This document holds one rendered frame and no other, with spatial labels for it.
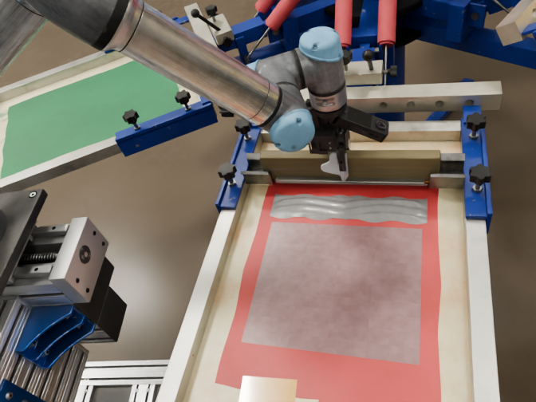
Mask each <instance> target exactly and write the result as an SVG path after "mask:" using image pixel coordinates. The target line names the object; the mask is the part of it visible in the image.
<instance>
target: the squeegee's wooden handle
mask: <svg viewBox="0 0 536 402"><path fill-rule="evenodd" d="M330 153H331V152H328V155H319V154H310V152H309V150H299V151H296V152H283V151H281V150H262V153H261V155H260V162H261V165H262V169H263V171H270V172H271V175H272V178H273V179H276V177H277V176H292V177H340V176H339V175H336V174H332V173H328V172H324V171H322V169H321V165H322V164H324V163H327V162H329V155H330ZM345 153H347V163H348V171H349V176H348V178H401V179H425V181H430V174H431V173H439V170H440V161H441V151H440V150H345Z"/></svg>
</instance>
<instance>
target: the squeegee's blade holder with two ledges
mask: <svg viewBox="0 0 536 402"><path fill-rule="evenodd" d="M276 183H325V184H368V185H410V186H424V184H425V179H401V178H347V179H346V181H342V180H341V177H292V176H277V177H276Z"/></svg>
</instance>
